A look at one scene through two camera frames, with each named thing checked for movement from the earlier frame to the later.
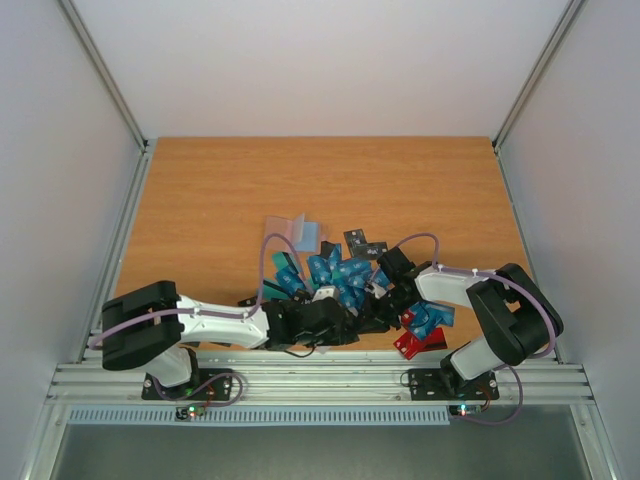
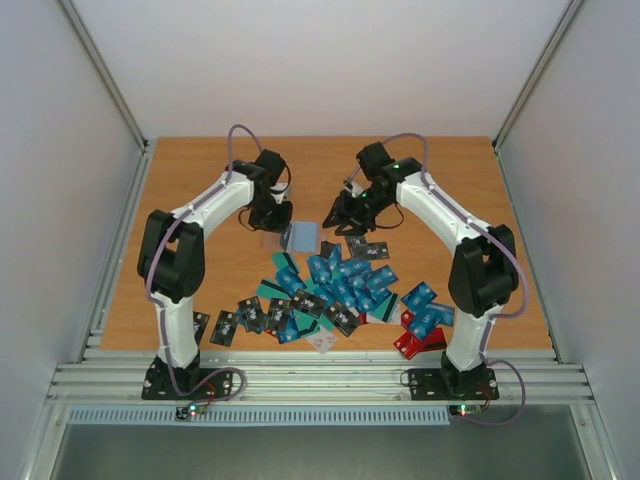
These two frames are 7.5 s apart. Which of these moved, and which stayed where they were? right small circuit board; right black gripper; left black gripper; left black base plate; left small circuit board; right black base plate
Moved: right black gripper; left black gripper
Stayed: right small circuit board; left small circuit board; left black base plate; right black base plate
